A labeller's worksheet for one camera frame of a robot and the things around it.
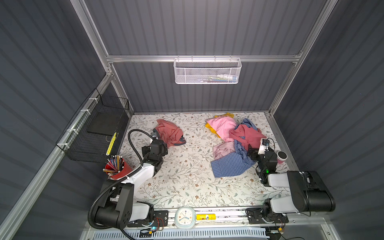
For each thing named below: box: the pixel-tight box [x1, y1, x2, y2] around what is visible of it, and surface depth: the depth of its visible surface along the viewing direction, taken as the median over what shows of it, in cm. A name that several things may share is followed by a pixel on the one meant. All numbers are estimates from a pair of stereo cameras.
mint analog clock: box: [174, 206, 196, 230], surface depth 73 cm
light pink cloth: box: [205, 116, 237, 160], surface depth 104 cm
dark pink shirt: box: [229, 124, 267, 151], surface depth 92 cm
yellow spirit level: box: [196, 213, 217, 221], surface depth 74 cm
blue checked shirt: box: [211, 118, 257, 178], surface depth 91 cm
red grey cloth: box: [153, 119, 187, 148], surface depth 104 cm
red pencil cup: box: [103, 155, 133, 180], surface depth 80 cm
